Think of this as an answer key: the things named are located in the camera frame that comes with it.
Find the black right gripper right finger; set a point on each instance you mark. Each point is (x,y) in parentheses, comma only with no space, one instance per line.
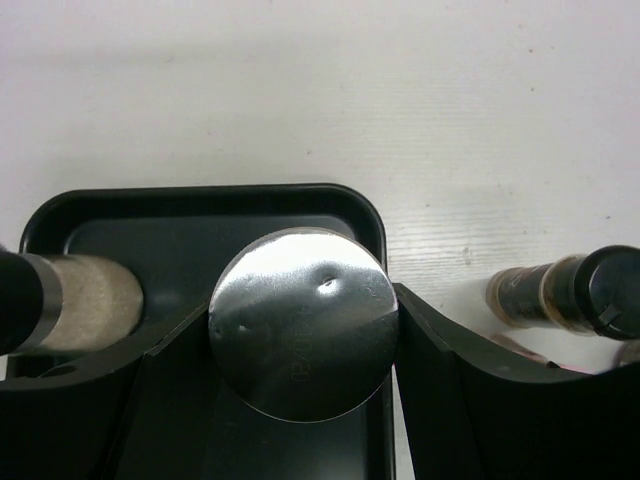
(475,410)

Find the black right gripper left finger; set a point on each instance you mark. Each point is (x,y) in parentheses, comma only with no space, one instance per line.
(140,409)

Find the chrome-top grinder bottle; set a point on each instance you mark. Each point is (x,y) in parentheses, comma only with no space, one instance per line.
(65,304)

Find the small dark pepper bottle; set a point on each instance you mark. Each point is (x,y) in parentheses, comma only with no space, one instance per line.
(587,294)

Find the tall blue-band silver-lid bottle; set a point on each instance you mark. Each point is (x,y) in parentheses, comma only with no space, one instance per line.
(304,325)

